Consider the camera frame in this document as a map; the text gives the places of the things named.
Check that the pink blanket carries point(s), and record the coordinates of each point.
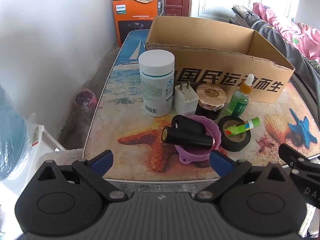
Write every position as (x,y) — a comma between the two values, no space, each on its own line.
(295,35)

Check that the green lip balm tube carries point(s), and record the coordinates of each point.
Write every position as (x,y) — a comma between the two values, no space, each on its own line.
(250,123)

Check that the grey sofa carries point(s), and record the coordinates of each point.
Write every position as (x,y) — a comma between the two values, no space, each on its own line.
(265,27)

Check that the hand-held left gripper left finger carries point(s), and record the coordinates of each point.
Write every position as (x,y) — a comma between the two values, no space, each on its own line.
(102,158)

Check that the green dropper bottle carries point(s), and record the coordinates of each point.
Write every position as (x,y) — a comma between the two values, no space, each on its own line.
(238,101)

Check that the black jar with gold lid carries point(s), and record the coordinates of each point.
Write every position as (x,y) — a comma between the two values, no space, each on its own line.
(211,95)

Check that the black key fob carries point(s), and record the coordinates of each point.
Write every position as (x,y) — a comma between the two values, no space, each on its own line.
(187,125)

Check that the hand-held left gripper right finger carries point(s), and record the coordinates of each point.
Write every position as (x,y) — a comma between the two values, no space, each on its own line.
(220,161)

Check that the white plastic bin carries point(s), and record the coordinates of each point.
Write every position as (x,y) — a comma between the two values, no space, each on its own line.
(47,140)

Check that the brown cardboard box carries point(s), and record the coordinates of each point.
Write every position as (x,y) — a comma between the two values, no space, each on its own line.
(212,37)

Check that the white panelled door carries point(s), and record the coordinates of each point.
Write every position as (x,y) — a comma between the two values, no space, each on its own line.
(217,2)

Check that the black cylinder flashlight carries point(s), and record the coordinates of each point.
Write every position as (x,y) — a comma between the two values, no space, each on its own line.
(187,138)

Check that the white pill bottle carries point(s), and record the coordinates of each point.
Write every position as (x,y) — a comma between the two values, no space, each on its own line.
(156,85)

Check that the plastic-wrapped dark roll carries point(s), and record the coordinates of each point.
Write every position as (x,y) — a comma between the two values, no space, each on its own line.
(85,98)

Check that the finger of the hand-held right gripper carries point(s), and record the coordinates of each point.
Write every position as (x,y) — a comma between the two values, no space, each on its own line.
(297,158)

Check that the orange appliance box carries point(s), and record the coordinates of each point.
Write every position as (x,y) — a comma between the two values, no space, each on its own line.
(135,27)

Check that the white charger plug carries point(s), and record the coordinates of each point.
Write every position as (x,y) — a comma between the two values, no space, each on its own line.
(185,100)

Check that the black tape roll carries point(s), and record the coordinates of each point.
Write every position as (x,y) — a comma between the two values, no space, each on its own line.
(225,140)

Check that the blue plastic bag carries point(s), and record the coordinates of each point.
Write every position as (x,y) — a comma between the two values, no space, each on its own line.
(12,135)

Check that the white fleece cloth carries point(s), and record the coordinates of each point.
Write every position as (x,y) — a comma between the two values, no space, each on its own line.
(67,156)

